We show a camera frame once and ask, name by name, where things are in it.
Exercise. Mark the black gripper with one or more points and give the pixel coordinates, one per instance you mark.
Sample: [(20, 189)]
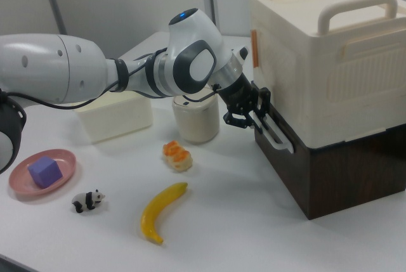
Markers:
[(238, 94)]

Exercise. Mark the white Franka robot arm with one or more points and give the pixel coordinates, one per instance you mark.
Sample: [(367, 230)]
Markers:
[(47, 69)]

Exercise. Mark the dark wood drawer cabinet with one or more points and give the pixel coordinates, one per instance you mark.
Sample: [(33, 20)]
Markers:
[(355, 173)]

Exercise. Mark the small beige lidded trash can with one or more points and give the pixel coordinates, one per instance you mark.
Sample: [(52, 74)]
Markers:
[(196, 120)]

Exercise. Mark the orange tag on storage box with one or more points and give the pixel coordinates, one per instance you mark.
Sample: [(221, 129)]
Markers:
[(255, 48)]

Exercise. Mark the toy shrimp sushi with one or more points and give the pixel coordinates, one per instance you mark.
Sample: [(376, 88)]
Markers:
[(177, 158)]

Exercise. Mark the cream rectangular plastic bin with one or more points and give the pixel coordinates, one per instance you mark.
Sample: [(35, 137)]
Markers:
[(117, 120)]

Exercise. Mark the yellow toy banana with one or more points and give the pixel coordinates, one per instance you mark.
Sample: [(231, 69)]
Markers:
[(158, 208)]

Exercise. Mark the small panda figurine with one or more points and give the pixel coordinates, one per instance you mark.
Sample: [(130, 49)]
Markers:
[(85, 202)]

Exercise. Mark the pink plastic plate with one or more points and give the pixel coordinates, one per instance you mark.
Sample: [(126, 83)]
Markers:
[(63, 161)]

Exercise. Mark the purple cube block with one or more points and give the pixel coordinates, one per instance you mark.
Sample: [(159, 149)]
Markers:
[(44, 172)]

